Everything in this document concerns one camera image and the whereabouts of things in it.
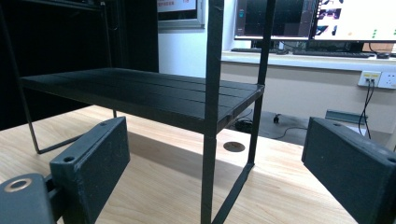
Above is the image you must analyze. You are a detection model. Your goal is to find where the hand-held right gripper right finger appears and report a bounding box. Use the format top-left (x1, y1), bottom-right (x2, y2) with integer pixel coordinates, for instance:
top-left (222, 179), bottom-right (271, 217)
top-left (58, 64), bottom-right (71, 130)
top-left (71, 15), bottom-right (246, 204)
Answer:
top-left (301, 117), bottom-right (396, 224)

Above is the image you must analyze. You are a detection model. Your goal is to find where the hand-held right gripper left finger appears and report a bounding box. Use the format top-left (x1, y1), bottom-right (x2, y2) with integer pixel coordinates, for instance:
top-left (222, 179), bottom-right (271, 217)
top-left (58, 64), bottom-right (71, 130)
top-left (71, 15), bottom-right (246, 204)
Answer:
top-left (49, 116), bottom-right (131, 224)

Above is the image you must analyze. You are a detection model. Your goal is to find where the grey metal channel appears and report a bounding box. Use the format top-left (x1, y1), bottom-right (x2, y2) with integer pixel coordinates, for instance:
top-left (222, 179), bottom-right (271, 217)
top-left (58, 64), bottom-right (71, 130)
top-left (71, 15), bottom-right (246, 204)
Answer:
top-left (324, 109), bottom-right (368, 125)

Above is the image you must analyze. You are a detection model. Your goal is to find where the black metal shelf rack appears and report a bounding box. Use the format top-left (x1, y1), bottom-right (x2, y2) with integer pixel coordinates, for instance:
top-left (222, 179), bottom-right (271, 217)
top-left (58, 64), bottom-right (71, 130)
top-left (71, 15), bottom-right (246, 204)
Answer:
top-left (0, 0), bottom-right (276, 224)

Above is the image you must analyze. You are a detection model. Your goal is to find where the white window ledge desk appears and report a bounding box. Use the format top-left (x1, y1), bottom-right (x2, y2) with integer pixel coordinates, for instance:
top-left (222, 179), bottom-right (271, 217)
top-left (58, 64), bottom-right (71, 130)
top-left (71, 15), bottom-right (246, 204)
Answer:
top-left (220, 50), bottom-right (396, 73)

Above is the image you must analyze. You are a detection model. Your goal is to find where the black keyboard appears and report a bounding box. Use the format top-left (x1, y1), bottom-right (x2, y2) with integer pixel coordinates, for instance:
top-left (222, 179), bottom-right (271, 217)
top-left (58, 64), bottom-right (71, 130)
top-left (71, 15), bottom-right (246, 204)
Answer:
top-left (292, 49), bottom-right (375, 59)
top-left (230, 47), bottom-right (281, 54)

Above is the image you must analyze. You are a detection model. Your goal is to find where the round table grommet hole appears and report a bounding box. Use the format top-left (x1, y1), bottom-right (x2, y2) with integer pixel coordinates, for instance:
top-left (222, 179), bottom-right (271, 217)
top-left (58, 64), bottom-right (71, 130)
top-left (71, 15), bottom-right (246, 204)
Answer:
top-left (222, 141), bottom-right (247, 153)

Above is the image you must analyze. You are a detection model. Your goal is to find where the black curtain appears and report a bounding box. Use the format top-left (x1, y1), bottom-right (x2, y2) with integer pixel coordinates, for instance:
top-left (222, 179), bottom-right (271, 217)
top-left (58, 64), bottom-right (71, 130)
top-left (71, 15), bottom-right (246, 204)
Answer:
top-left (0, 0), bottom-right (160, 131)

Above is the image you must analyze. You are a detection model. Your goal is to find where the bright computer monitor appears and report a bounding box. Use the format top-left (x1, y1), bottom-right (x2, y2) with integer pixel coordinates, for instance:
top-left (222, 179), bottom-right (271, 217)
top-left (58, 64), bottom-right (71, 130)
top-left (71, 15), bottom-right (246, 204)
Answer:
top-left (312, 0), bottom-right (396, 43)

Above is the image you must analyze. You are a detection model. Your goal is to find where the dark computer monitor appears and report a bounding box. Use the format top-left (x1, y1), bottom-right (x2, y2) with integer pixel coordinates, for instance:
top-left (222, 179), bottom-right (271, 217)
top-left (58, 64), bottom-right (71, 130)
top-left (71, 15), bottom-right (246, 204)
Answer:
top-left (233, 0), bottom-right (319, 41)

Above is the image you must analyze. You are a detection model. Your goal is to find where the white framed notice board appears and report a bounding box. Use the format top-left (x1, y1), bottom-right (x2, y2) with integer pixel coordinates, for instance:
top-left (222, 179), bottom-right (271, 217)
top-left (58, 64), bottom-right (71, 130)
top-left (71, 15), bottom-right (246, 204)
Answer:
top-left (157, 0), bottom-right (206, 31)

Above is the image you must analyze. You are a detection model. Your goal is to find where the black power cable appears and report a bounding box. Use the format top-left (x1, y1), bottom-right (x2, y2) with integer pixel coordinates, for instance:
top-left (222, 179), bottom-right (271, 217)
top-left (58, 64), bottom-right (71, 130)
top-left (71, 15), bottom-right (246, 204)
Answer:
top-left (358, 77), bottom-right (375, 140)

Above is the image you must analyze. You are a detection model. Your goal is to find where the black floor cable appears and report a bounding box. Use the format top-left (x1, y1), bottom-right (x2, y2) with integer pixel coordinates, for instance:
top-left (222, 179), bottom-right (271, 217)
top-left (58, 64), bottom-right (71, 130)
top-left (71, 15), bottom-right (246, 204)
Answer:
top-left (232, 108), bottom-right (309, 140)

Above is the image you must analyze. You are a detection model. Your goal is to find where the white wall socket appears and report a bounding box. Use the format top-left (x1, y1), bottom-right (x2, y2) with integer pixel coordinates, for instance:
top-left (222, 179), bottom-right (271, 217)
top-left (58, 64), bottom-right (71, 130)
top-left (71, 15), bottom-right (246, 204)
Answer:
top-left (357, 70), bottom-right (396, 91)

